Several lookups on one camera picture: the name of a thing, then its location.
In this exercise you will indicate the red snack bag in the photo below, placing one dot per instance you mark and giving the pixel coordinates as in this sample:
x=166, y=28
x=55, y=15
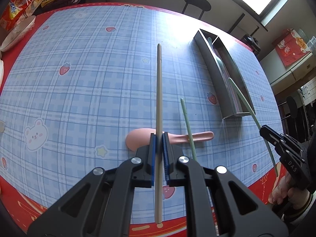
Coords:
x=14, y=7

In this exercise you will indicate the white bowl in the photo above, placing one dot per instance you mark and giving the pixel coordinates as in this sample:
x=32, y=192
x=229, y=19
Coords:
x=17, y=33

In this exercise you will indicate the person's right hand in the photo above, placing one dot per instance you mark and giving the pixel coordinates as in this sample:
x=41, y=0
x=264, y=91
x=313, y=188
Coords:
x=286, y=192

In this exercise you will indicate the small black device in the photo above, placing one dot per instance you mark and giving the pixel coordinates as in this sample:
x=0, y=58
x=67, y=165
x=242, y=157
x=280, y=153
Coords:
x=251, y=44

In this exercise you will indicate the red tablecloth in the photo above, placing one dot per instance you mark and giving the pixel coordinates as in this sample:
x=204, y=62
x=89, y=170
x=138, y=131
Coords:
x=14, y=197

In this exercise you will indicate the red wall poster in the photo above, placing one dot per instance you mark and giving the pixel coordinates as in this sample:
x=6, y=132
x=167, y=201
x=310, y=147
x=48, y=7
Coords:
x=291, y=47

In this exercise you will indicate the white plastic container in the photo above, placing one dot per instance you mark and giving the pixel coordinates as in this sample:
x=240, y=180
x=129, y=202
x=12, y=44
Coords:
x=1, y=74

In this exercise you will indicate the pink spoon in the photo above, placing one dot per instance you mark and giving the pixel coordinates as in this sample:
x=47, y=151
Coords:
x=138, y=138

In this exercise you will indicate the black chair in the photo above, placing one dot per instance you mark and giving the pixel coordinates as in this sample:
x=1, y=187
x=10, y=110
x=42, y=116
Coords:
x=293, y=111

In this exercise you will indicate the beige chopstick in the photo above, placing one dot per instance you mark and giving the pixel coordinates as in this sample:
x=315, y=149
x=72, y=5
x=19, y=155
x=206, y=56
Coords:
x=159, y=91

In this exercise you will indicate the black round stool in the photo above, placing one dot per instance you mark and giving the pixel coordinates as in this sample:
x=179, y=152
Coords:
x=197, y=2

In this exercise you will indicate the green chopstick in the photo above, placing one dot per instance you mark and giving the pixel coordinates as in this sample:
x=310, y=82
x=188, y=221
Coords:
x=243, y=98
x=187, y=126

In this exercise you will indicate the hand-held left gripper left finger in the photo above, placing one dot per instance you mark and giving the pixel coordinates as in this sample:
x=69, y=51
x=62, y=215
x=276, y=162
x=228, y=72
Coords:
x=152, y=158

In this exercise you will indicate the person's right forearm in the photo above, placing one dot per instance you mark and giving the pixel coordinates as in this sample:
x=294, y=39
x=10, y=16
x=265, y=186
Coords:
x=306, y=209

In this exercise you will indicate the blue plaid table mat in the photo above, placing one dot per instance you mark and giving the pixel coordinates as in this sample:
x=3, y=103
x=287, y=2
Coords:
x=86, y=79

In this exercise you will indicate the metal utensil box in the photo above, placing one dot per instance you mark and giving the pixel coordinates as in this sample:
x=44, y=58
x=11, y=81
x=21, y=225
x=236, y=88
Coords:
x=214, y=74

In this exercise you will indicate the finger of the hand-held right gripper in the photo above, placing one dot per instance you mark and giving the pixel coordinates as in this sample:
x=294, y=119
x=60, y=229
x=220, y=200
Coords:
x=272, y=134
x=267, y=138

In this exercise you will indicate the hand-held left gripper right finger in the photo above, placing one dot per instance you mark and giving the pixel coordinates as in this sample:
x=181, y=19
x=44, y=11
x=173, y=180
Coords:
x=166, y=158

